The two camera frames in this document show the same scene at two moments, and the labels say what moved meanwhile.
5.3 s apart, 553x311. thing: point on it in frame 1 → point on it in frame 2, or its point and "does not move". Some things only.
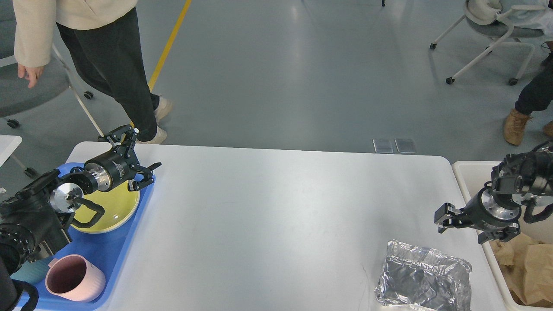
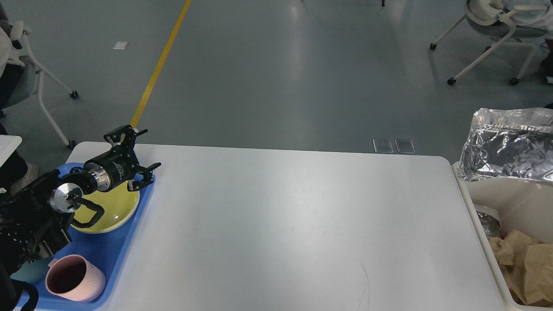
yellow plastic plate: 120,205 does not move
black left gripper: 105,172 does not move
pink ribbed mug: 75,277 does not move
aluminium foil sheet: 414,275 → 515,143
